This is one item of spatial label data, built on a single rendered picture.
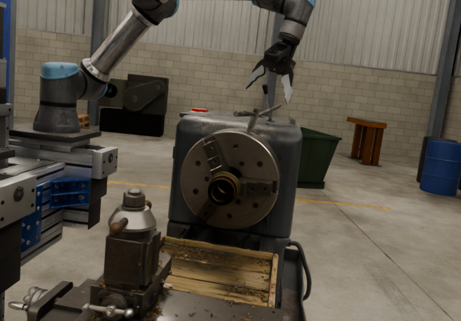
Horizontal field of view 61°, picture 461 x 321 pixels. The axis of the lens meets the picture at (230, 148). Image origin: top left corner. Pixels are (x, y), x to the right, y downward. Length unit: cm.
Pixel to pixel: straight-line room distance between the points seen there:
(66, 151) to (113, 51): 38
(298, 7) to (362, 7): 1089
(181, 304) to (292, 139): 76
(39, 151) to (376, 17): 1134
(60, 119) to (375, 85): 1108
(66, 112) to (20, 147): 19
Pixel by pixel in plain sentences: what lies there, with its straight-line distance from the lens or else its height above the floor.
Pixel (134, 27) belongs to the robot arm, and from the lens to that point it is 145.
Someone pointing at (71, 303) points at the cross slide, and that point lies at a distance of 78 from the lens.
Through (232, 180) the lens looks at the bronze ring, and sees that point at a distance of 111.
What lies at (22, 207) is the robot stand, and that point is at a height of 105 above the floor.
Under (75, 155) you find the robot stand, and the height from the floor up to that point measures 110.
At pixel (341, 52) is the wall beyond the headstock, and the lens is 1178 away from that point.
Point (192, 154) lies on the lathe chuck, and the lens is 124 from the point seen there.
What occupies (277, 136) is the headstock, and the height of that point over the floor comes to 122.
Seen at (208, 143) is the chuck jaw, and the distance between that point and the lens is 118.
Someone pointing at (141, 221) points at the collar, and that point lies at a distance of 66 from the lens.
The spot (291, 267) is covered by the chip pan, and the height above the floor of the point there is 54.
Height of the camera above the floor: 136
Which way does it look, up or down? 8 degrees down
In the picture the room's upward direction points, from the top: 6 degrees clockwise
